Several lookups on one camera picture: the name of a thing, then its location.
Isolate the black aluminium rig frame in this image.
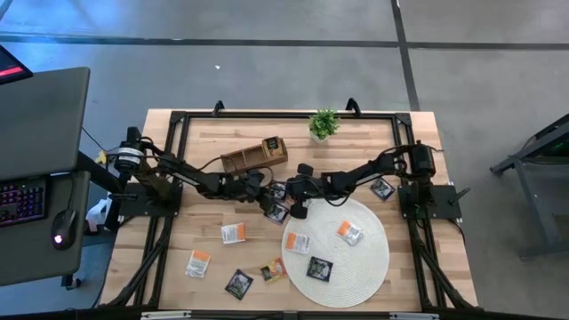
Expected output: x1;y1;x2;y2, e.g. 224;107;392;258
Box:
98;108;480;312

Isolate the green plant in white pot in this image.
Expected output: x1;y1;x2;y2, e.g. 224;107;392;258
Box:
309;108;341;143

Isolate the white metal bracket bar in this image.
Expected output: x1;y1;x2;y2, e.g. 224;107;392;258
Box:
389;312;441;320
140;310;193;320

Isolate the mango black tea packet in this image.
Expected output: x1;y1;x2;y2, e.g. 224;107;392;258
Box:
260;257;289;284
262;137;285;157

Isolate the backlit black keyboard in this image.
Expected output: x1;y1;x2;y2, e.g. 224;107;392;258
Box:
0;176;48;228

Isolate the silver foil packet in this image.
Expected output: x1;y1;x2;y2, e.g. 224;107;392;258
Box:
306;256;334;284

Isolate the black computer mouse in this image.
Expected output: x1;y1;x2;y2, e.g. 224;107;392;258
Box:
50;208;78;252

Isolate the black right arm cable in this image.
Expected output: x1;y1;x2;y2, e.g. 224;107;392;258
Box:
310;175;357;209

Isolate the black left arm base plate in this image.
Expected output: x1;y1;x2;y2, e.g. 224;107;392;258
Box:
118;180;184;219

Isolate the black metal side table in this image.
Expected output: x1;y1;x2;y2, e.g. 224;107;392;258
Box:
489;113;569;260

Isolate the orange and white tea packet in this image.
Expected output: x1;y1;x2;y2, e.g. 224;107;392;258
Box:
284;231;312;256
220;222;247;245
185;249;212;279
336;220;365;247

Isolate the wooden tea organizer box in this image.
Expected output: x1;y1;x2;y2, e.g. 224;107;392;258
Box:
220;135;289;175

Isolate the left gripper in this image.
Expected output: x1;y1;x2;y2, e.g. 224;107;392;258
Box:
217;167;279;214

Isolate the monitor with red screen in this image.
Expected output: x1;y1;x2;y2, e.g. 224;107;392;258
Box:
0;44;35;86

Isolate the white crumpled cloth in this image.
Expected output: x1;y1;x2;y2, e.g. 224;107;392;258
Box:
84;197;113;236

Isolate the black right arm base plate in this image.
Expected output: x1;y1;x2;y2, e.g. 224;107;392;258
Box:
397;183;463;220

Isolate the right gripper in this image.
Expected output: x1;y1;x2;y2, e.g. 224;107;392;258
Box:
287;163;333;220

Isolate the white round woven placemat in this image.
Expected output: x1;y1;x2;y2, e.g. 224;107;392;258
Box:
281;196;391;309

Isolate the grey office desk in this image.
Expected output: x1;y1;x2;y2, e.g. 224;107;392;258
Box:
0;66;92;288

